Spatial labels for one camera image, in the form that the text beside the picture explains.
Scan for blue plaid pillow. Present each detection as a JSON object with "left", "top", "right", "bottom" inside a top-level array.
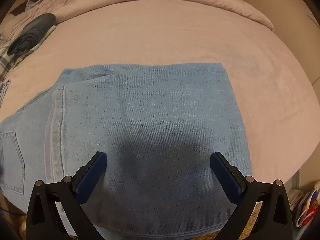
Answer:
[{"left": 0, "top": 42, "right": 14, "bottom": 81}]

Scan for light green folded cloth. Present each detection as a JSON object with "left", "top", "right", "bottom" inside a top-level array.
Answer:
[{"left": 12, "top": 24, "right": 58, "bottom": 67}]

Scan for small blue folded cloth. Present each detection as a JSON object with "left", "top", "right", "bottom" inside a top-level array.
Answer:
[{"left": 0, "top": 80, "right": 11, "bottom": 106}]

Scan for light blue denim jeans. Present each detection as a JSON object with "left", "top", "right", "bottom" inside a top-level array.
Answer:
[{"left": 1, "top": 63, "right": 251, "bottom": 239}]

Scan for brown fuzzy robe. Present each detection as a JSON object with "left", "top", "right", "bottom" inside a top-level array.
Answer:
[{"left": 191, "top": 202, "right": 263, "bottom": 240}]

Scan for dark folded jeans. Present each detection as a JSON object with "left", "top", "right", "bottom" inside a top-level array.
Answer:
[{"left": 8, "top": 13, "right": 56, "bottom": 56}]

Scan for pink bed sheet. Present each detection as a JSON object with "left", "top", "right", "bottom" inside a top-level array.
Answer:
[{"left": 1, "top": 0, "right": 319, "bottom": 182}]

